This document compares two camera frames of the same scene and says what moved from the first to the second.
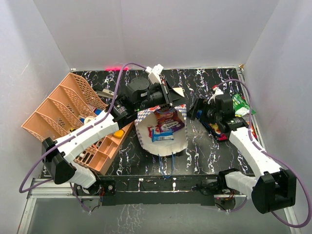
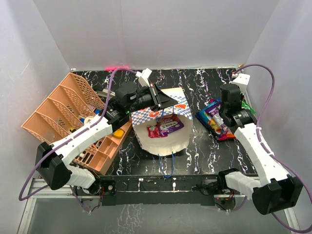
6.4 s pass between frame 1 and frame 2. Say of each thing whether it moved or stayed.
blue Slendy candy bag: stayed
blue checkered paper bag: moved
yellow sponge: stayed
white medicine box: stayed
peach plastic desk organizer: stayed
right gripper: moved
